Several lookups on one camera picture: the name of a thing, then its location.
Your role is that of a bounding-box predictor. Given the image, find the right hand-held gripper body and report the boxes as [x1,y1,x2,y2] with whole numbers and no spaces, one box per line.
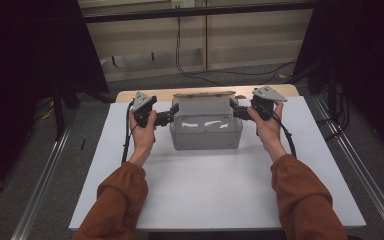
[232,85,288,122]

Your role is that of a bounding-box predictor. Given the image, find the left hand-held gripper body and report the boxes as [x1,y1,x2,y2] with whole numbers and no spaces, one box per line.
[132,91,175,129]

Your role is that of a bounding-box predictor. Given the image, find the grey plastic storage box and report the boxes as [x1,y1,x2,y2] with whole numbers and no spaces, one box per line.
[169,112,244,151]

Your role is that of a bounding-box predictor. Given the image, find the person's right hand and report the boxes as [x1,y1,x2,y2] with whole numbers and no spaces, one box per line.
[246,100,288,164]

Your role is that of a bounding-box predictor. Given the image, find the person's left hand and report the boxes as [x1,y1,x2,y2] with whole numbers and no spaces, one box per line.
[128,109,158,166]

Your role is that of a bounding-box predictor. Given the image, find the black metal stand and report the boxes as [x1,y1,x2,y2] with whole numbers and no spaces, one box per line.
[50,78,81,142]

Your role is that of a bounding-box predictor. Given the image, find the white table sheet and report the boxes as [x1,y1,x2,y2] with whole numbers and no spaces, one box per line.
[68,95,367,232]

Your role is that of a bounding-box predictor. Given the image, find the black horizontal bar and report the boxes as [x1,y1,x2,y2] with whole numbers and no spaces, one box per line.
[82,1,316,24]

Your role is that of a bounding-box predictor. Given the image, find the black curtain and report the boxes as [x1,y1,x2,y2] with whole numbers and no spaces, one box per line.
[0,0,110,204]
[292,0,384,164]

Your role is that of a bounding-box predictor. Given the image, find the left hand-held gripper black cable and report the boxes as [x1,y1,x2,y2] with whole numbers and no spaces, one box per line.
[121,99,140,165]

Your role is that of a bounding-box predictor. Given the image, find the hand-held gripper black cable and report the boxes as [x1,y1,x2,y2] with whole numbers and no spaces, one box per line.
[270,111,298,160]
[121,99,140,165]

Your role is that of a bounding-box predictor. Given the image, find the right hand-held gripper black cable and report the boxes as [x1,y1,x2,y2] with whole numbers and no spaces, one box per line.
[270,111,298,160]

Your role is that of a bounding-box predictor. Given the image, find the black cable along wall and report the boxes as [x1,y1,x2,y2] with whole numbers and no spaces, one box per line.
[174,16,298,86]

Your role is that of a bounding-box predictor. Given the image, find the bundle of black cables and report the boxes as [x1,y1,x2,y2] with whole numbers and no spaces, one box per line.
[314,81,352,142]

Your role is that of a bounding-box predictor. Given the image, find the white wall socket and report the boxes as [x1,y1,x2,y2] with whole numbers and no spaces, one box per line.
[170,0,196,10]

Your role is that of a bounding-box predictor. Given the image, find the aluminium floor rail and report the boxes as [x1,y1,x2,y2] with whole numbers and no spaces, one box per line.
[10,111,78,240]
[311,94,384,240]

